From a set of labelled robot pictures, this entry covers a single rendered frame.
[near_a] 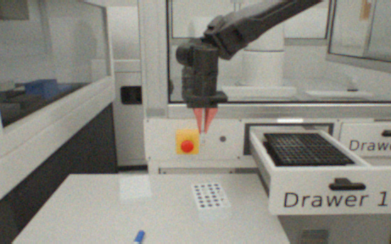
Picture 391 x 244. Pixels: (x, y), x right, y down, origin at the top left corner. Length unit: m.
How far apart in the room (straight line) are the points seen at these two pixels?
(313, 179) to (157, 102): 0.50
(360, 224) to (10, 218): 1.17
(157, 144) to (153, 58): 0.27
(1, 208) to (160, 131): 0.51
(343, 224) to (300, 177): 0.62
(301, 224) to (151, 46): 0.83
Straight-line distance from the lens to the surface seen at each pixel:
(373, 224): 1.31
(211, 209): 0.73
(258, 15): 0.64
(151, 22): 0.89
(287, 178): 0.65
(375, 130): 1.09
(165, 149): 0.96
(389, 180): 0.76
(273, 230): 0.75
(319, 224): 1.22
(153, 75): 0.89
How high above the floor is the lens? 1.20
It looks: 17 degrees down
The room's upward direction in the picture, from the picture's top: straight up
